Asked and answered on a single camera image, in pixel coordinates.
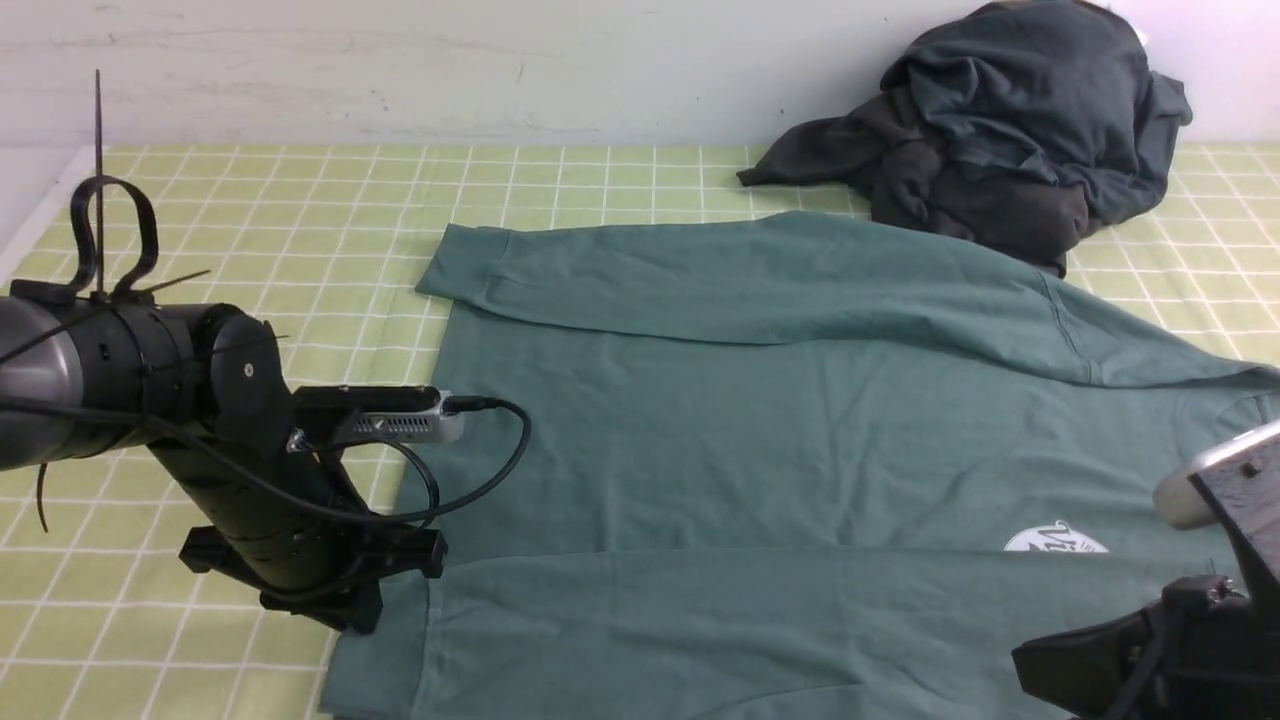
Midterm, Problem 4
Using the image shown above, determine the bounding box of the dark teal crumpled garment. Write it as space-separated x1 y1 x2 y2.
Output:
879 1 1193 225

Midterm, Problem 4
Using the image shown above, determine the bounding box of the dark grey crumpled garment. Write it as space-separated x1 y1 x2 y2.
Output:
737 88 1101 277

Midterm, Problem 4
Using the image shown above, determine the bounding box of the green checkered tablecloth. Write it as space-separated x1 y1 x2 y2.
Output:
1 145 1279 719

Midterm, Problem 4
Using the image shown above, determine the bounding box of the black gripper body screen-right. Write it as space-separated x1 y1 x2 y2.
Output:
1012 575 1279 719

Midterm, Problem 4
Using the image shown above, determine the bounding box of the silver wrist camera screen-left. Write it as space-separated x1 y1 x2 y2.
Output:
292 386 465 446

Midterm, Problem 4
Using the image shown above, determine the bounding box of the green long-sleeve top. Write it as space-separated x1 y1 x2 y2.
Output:
320 211 1277 719

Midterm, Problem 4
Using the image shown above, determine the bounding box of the black gripper body screen-left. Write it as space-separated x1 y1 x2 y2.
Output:
150 420 448 635

